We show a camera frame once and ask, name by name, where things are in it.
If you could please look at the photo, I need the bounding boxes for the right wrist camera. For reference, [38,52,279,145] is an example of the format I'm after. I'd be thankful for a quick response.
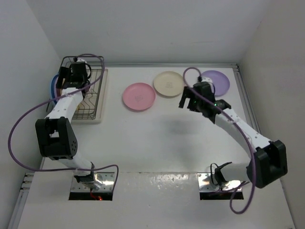
[197,76,213,84]

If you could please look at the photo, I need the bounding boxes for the wire dish rack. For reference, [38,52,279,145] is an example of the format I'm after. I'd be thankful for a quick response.
[50,55,108,124]

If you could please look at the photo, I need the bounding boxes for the blue plate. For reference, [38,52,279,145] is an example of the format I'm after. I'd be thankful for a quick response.
[50,74,59,99]

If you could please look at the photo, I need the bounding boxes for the lilac plate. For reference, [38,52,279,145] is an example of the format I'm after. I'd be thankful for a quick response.
[52,82,61,98]
[201,70,230,97]

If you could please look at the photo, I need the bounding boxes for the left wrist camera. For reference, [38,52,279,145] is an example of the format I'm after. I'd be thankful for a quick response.
[73,57,87,63]

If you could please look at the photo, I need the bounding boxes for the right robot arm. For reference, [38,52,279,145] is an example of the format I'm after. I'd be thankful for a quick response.
[179,82,288,188]

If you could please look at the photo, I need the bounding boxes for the cream plate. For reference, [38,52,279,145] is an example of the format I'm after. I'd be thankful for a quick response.
[153,71,184,97]

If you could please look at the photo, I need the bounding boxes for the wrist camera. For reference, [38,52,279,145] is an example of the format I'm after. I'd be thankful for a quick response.
[73,57,87,63]
[197,76,213,84]

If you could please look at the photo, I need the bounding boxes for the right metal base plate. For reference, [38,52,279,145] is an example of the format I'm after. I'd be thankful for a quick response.
[197,172,241,193]

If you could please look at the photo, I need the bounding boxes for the beige drip tray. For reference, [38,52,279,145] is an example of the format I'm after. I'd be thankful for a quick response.
[72,69,108,124]

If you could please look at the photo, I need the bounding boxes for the orange plate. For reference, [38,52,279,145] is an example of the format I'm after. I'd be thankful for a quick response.
[56,79,65,96]

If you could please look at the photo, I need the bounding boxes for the pink plate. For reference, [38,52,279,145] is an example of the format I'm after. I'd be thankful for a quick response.
[122,83,156,111]

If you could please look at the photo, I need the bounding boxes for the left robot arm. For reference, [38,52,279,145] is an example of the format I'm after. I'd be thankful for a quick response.
[35,58,98,189]

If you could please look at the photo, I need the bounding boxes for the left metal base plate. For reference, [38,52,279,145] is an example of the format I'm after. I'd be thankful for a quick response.
[71,172,114,193]

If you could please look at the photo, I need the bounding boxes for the metal base plate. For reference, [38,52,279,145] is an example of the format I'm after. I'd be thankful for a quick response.
[197,172,241,193]
[71,172,114,193]

